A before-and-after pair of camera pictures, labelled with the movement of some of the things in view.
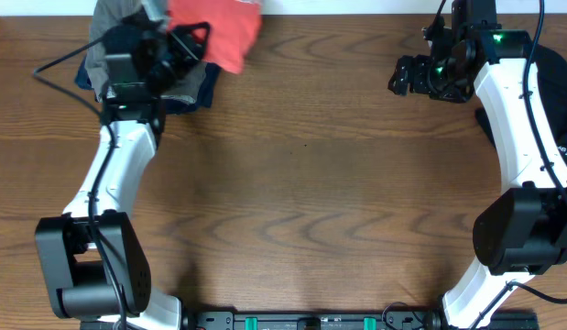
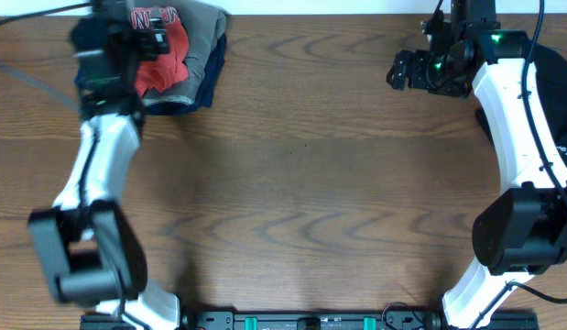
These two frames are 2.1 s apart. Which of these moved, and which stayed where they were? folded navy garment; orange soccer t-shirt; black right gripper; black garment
Moved: orange soccer t-shirt
Stayed: black garment; folded navy garment; black right gripper
